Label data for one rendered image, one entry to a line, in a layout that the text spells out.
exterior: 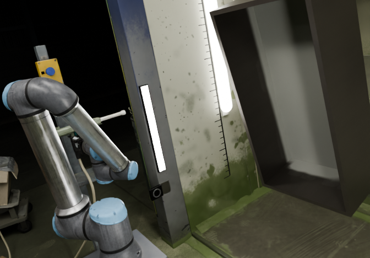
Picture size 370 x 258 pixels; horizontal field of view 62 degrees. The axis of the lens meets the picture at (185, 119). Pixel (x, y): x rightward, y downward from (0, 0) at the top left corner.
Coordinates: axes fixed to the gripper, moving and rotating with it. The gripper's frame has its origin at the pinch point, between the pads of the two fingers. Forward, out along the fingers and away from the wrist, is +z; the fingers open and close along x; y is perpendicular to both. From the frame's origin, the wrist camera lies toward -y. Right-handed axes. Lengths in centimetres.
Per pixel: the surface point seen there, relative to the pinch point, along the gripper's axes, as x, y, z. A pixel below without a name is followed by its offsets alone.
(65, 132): -4.5, -2.9, 8.0
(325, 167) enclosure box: 132, 56, -71
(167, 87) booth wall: 69, -12, 5
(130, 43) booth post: 49, -46, 5
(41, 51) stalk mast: -1, -51, 26
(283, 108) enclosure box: 125, 15, -48
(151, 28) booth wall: 67, -53, 5
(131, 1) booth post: 56, -71, 5
